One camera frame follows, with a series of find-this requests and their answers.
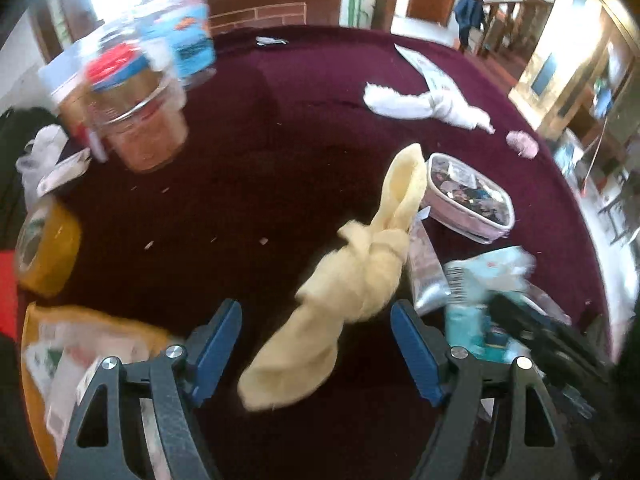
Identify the yellow fabric storage basket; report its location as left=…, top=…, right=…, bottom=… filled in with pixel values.
left=21, top=302, right=177, bottom=478

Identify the teal tissue pack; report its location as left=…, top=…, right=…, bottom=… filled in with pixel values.
left=444, top=246, right=536, bottom=363

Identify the silver foil tube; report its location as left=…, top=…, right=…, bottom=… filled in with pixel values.
left=407, top=218, right=450, bottom=316

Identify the red paper bag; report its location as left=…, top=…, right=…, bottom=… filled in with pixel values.
left=0, top=250, right=17, bottom=340

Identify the pink clear cosmetic case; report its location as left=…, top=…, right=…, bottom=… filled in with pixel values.
left=421, top=153, right=515, bottom=245

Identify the yellow tape roll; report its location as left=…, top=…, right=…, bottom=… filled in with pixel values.
left=14, top=196, right=82, bottom=298

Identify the pink fluffy scrunchie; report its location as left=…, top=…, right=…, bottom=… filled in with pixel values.
left=506, top=131, right=539, bottom=159

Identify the yellow knotted towel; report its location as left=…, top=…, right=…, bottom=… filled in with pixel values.
left=238, top=143, right=426, bottom=412

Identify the white plastic bag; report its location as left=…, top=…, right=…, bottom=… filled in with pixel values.
left=15, top=125, right=91, bottom=212

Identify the white knotted towel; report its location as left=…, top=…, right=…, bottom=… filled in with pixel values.
left=363, top=84, right=496, bottom=134

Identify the clear jar with orange label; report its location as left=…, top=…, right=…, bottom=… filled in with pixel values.
left=88, top=75, right=189, bottom=174

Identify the black bag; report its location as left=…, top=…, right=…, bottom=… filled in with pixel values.
left=0, top=107, right=58, bottom=250

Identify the maroon tablecloth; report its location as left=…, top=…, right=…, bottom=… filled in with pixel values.
left=49, top=26, right=606, bottom=479

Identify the person in blue jacket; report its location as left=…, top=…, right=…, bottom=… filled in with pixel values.
left=454, top=0, right=486, bottom=53

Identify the red lid toothpick jar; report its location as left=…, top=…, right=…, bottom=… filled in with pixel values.
left=85, top=41, right=163, bottom=116

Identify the blue lid cup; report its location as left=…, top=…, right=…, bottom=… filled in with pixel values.
left=38, top=42, right=107, bottom=162

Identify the blue label plastic jar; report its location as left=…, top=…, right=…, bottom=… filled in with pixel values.
left=134, top=0, right=216, bottom=89

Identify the wooden cabinet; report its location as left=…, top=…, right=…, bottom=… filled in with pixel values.
left=206, top=0, right=341, bottom=36

